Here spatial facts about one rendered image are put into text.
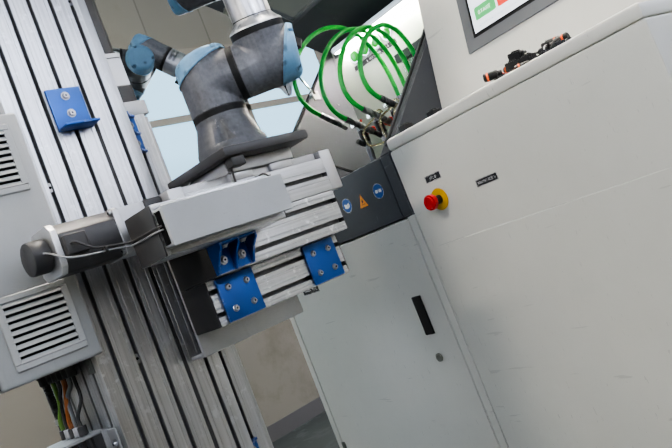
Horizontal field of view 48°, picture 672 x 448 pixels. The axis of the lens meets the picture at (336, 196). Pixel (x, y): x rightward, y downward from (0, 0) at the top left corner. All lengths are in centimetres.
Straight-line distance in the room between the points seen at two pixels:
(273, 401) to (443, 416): 209
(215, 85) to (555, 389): 96
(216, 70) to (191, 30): 288
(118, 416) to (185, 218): 42
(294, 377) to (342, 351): 190
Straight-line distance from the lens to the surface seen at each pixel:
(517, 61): 165
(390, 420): 216
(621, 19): 140
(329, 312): 218
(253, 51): 155
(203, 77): 156
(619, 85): 142
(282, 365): 405
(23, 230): 142
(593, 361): 162
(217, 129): 153
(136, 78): 210
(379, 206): 188
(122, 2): 430
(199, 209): 126
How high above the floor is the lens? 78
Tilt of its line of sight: 4 degrees up
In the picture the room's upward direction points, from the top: 22 degrees counter-clockwise
